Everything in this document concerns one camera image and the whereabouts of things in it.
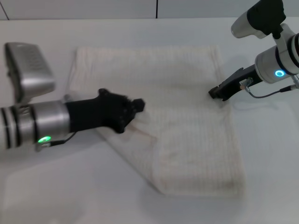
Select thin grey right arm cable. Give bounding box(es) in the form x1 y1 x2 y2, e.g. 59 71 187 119
240 77 299 98

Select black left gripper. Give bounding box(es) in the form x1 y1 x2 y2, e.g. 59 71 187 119
65 88 146 134

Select white ribbed towel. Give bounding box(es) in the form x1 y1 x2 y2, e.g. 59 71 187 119
67 45 246 199

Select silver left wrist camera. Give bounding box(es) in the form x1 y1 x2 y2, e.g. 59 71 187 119
4 42 56 104

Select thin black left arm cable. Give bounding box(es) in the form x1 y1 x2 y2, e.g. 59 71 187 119
35 132 77 152

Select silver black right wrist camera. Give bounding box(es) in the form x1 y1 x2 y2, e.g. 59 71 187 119
230 0 287 39

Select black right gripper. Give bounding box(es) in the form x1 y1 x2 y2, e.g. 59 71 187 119
208 64 260 101

